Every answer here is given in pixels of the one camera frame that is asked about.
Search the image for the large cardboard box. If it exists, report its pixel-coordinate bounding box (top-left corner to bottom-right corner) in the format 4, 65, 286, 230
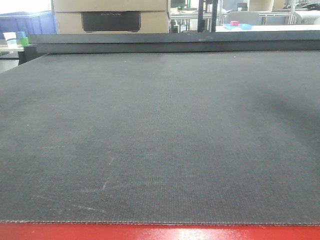
51, 0, 171, 34

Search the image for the blue plastic crate on table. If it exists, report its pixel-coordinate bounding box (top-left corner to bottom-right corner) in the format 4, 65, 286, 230
0, 10, 57, 40

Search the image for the green plastic cup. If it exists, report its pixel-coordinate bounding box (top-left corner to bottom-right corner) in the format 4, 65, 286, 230
19, 37, 29, 47

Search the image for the light blue plastic cup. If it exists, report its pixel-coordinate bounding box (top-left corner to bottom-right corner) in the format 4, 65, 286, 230
16, 31, 26, 39

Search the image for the white paper cup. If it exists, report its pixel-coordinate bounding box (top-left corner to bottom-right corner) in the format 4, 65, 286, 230
3, 32, 17, 47

